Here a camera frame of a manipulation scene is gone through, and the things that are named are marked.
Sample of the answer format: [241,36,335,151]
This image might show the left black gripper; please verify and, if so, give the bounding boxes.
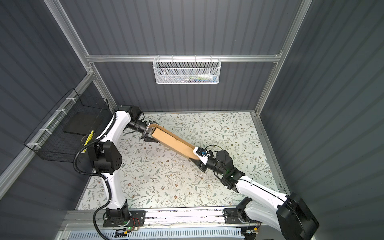
[126,121,165,144]

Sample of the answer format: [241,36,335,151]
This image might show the brown cardboard box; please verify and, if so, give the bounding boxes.
[149,124,199,161]

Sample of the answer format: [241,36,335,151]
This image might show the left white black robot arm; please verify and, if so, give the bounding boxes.
[87,105,159,225]

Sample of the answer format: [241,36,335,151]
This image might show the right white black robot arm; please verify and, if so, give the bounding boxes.
[191,147,320,240]

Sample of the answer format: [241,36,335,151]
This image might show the floral patterned table mat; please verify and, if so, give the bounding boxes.
[76,112,284,211]

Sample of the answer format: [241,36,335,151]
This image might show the yellow marker pen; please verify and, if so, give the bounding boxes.
[83,130,95,147]

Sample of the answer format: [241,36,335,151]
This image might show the black foam pad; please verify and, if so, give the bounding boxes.
[63,113,102,136]

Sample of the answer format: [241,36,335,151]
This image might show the pens in white basket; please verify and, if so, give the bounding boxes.
[176,74,219,84]

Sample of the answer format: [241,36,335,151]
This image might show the aluminium mounting rail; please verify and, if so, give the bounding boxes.
[59,205,307,232]

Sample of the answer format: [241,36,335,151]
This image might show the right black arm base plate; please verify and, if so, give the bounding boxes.
[223,208,262,225]

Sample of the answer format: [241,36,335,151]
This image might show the white wire mesh basket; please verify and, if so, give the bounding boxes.
[153,58,222,85]

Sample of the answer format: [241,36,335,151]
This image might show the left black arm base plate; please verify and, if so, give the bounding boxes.
[103,211,147,228]

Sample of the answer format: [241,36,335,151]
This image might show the black wire basket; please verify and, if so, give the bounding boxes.
[24,89,112,163]

